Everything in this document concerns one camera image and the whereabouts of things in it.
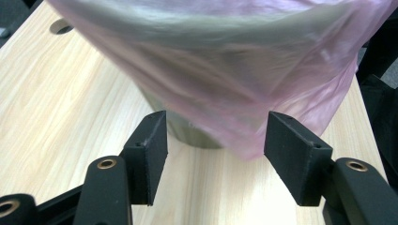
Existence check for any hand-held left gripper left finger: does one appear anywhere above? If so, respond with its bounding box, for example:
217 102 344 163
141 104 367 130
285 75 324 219
119 110 169 207

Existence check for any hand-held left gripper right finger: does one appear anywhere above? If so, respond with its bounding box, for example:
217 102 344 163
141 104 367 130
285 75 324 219
263 110 334 207

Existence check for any green plastic bucket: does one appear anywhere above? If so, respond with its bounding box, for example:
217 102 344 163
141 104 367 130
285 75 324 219
71 6 358 150

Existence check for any pink plastic bag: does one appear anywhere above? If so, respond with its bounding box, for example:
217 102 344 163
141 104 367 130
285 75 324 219
46 0 398 161

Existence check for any dark bulky object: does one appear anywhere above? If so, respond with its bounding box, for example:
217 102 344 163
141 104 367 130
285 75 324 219
356 8 398 191

